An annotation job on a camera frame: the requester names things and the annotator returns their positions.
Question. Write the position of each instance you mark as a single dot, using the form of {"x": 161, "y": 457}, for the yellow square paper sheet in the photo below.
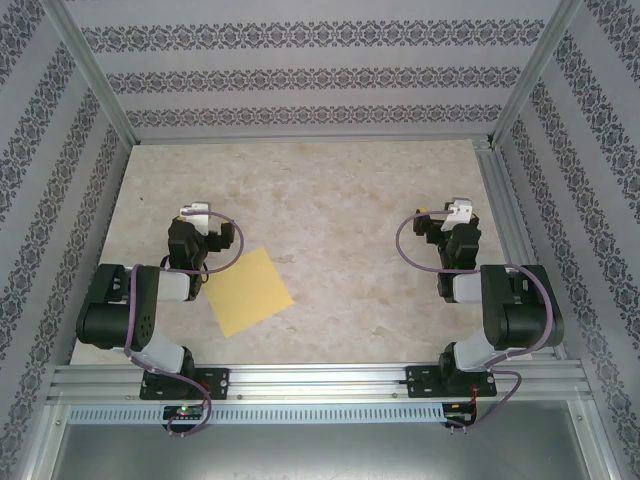
{"x": 248, "y": 292}

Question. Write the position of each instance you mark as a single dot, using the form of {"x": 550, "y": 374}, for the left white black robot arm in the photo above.
{"x": 112, "y": 315}

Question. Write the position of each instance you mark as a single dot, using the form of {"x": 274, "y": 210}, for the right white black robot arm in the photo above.
{"x": 525, "y": 320}

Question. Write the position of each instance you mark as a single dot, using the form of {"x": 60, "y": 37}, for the small dark circuit board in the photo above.
{"x": 457, "y": 410}

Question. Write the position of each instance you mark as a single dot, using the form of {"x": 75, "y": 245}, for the circuit board with green light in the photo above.
{"x": 184, "y": 412}

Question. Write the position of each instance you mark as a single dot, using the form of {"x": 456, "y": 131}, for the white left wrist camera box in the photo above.
{"x": 197, "y": 214}

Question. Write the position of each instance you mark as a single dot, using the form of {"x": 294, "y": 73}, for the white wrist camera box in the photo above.
{"x": 197, "y": 214}
{"x": 460, "y": 211}

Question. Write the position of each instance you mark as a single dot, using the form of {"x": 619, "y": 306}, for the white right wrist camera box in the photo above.
{"x": 460, "y": 211}

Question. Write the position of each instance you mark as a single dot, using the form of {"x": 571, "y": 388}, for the aluminium side rail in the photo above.
{"x": 505, "y": 210}

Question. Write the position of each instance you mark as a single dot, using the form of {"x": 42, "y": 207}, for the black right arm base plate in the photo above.
{"x": 422, "y": 382}

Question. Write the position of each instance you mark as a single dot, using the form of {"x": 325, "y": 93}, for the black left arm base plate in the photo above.
{"x": 215, "y": 384}

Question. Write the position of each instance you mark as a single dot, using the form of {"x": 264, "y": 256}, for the aluminium mounting rail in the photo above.
{"x": 320, "y": 380}

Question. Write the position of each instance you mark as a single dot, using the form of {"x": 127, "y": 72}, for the aluminium frame post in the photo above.
{"x": 535, "y": 65}
{"x": 87, "y": 65}

